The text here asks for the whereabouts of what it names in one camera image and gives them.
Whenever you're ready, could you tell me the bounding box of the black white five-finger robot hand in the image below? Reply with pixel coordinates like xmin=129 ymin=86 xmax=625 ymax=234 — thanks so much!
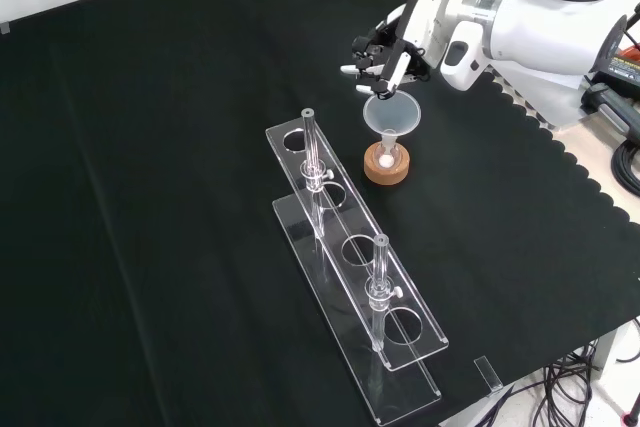
xmin=339 ymin=0 xmax=455 ymax=102

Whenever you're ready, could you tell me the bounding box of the clear plastic funnel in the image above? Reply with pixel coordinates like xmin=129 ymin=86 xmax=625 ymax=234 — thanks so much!
xmin=362 ymin=91 xmax=423 ymax=149

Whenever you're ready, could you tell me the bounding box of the small round-bottom glass flask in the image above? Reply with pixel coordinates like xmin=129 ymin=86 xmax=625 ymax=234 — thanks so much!
xmin=375 ymin=139 xmax=403 ymax=171

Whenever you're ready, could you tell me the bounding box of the clear acrylic funnel stand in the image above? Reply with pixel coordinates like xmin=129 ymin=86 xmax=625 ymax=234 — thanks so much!
xmin=264 ymin=107 xmax=450 ymax=426

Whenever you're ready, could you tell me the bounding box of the pale base board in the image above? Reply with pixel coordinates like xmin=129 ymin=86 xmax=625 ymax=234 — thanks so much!
xmin=492 ymin=69 xmax=597 ymax=131

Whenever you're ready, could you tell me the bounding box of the black power adapter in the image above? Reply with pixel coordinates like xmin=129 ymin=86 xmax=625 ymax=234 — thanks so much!
xmin=597 ymin=50 xmax=640 ymax=101

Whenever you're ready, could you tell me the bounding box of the black bench cloth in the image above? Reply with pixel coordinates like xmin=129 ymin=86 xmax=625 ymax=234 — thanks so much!
xmin=0 ymin=0 xmax=640 ymax=427

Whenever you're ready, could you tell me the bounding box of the cork ring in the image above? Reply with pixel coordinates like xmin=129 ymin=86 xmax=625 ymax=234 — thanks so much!
xmin=363 ymin=142 xmax=412 ymax=187

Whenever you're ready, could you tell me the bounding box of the coiled black cable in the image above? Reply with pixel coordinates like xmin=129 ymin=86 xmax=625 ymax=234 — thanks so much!
xmin=610 ymin=139 xmax=640 ymax=196

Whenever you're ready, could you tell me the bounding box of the black floor cable bundle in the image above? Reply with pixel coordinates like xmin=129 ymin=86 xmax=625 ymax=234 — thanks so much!
xmin=479 ymin=336 xmax=604 ymax=427

